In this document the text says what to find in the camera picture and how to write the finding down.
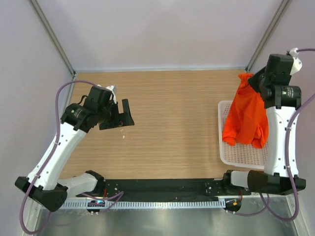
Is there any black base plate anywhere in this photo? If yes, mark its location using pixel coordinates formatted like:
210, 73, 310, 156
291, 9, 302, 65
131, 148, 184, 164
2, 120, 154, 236
89, 178, 251, 202

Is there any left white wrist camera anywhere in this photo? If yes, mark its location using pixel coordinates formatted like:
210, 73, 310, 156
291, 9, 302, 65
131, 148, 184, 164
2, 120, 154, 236
97, 84, 117, 104

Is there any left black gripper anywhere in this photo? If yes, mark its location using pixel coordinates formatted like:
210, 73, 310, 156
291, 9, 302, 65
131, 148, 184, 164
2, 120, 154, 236
97, 99, 134, 130

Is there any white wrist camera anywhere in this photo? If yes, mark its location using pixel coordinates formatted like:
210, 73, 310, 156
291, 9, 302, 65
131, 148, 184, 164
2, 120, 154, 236
287, 48, 302, 76
97, 84, 117, 104

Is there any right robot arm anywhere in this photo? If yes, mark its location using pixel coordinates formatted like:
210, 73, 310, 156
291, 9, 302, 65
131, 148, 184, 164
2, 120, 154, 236
221, 52, 306, 195

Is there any right aluminium frame post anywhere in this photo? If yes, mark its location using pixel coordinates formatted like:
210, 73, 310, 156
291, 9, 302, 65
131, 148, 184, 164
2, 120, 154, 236
245, 0, 292, 72

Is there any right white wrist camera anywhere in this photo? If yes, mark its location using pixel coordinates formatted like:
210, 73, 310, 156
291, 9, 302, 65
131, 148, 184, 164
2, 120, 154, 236
287, 48, 302, 76

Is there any slotted cable duct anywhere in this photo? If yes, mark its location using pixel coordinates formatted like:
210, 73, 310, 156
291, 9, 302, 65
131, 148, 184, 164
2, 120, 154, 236
61, 199, 225, 209

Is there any white plastic basket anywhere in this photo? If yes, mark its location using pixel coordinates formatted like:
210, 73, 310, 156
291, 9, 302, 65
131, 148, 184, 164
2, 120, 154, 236
218, 100, 268, 171

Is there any aluminium frame post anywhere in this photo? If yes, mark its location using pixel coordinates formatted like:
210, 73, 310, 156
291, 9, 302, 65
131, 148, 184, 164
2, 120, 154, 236
29, 0, 76, 77
245, 0, 292, 72

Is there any orange t shirt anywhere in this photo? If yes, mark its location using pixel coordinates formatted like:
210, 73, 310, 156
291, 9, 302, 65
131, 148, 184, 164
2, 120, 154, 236
222, 73, 269, 149

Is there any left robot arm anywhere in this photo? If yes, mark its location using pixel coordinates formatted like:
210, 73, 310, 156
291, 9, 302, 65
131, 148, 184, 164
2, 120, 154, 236
15, 86, 134, 212

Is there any left aluminium frame post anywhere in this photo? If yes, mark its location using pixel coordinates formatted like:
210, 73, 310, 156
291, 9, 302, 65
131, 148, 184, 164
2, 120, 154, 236
29, 0, 76, 77

